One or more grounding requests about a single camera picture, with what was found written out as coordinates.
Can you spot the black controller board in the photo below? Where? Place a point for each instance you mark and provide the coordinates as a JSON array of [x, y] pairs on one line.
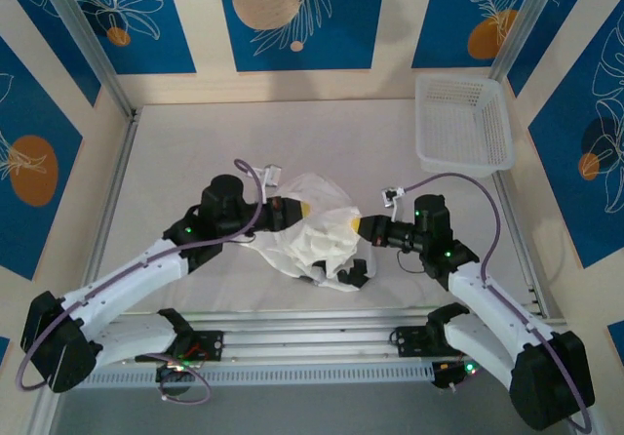
[[175, 374], [451, 374]]

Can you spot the aluminium frame post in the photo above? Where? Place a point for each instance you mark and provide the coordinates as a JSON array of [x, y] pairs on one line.
[[83, 30], [529, 20]]

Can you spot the white t-shirt with black print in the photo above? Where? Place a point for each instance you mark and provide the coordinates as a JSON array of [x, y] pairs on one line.
[[317, 249]]

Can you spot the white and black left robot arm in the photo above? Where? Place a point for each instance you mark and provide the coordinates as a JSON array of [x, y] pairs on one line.
[[122, 279]]

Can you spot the black left controller board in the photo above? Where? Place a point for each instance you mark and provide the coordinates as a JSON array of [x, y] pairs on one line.
[[175, 374]]

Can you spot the white perforated plastic basket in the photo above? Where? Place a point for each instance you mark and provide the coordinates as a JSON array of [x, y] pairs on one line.
[[463, 123]]

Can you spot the aluminium side rail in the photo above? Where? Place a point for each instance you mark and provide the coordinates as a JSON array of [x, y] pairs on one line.
[[109, 201], [517, 240]]

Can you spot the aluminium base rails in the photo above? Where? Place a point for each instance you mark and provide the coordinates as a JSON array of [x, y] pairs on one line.
[[302, 332]]

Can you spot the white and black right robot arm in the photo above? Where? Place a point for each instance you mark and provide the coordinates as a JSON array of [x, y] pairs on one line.
[[487, 303]]

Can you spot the black right controller board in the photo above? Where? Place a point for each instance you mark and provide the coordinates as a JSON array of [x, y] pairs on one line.
[[451, 374]]

